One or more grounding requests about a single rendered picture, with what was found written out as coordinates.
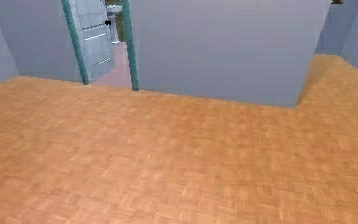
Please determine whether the green door frame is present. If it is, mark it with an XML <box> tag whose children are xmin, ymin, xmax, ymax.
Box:
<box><xmin>60</xmin><ymin>0</ymin><xmax>140</xmax><ymax>92</ymax></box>

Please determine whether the pale grey room door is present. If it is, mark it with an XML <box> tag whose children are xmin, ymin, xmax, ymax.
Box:
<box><xmin>67</xmin><ymin>0</ymin><xmax>116</xmax><ymax>82</ymax></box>

